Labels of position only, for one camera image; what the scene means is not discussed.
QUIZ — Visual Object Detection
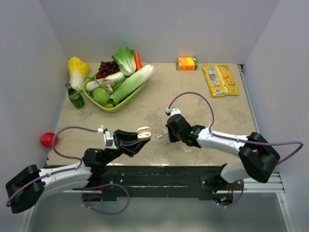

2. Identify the beige mushroom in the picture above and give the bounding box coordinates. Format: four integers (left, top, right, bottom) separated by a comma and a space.
101, 80, 115, 93

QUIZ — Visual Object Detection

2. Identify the red chili pepper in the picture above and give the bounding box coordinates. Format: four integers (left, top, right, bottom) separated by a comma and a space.
96, 74, 106, 79

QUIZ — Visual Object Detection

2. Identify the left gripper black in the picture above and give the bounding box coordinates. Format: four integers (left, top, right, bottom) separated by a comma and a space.
101, 130, 150, 165

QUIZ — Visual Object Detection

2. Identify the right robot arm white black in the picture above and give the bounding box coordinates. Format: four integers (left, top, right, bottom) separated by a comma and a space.
166, 113, 280, 190

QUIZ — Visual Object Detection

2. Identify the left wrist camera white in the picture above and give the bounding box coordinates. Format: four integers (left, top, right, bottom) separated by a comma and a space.
98, 128, 114, 149

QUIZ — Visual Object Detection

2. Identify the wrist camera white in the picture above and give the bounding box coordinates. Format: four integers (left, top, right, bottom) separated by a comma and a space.
165, 108, 181, 116
98, 128, 114, 149

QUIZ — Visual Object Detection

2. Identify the orange juice box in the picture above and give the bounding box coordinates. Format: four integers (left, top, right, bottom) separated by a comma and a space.
176, 57, 197, 71

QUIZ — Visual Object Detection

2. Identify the green plastic basket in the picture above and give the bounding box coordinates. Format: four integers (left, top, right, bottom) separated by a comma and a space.
82, 72, 147, 113

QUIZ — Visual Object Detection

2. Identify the red tomato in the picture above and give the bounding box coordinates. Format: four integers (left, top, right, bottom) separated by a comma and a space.
40, 132, 55, 148

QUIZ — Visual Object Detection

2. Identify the yellow snack packet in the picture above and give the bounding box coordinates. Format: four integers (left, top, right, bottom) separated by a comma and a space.
202, 65, 239, 97

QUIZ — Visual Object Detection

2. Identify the green glass bottle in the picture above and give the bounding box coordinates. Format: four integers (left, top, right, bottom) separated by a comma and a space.
65, 83, 85, 109

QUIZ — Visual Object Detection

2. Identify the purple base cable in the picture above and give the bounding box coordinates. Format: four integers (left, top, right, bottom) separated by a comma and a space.
216, 178, 244, 208
81, 183, 130, 215

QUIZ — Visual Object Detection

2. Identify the beige earbud charging case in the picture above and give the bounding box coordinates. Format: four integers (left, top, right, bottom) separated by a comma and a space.
137, 127, 152, 139

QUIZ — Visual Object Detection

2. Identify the purple grapes bunch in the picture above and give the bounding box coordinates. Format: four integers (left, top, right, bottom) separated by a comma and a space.
98, 61, 120, 76

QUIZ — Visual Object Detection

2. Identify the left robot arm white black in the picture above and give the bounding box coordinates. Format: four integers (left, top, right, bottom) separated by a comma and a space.
5, 127, 151, 214

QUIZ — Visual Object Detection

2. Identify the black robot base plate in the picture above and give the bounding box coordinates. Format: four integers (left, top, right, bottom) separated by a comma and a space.
86, 166, 241, 201

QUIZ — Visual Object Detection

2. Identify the yellow napa cabbage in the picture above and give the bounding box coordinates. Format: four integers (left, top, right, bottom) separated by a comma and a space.
68, 57, 91, 92

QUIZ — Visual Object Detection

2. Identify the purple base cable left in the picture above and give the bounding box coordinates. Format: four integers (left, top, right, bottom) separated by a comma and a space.
81, 183, 130, 215

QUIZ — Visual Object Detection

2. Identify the orange carrot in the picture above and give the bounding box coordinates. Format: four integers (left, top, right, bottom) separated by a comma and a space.
135, 52, 142, 71

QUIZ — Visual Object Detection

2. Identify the white radish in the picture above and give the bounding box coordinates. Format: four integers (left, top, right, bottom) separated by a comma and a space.
85, 72, 126, 92

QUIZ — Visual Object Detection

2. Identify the long green napa cabbage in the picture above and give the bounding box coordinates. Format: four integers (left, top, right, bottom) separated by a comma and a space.
111, 64, 155, 102

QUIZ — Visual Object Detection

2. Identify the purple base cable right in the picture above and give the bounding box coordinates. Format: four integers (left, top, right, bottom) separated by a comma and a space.
216, 178, 244, 208

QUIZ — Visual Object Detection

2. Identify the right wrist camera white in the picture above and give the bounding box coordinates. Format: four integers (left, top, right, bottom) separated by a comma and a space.
165, 108, 181, 116

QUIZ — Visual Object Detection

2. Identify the round green cabbage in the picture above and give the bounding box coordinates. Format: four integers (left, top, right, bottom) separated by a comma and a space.
93, 87, 110, 106

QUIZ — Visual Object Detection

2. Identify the green lettuce head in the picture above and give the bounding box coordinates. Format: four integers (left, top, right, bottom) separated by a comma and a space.
112, 46, 136, 76

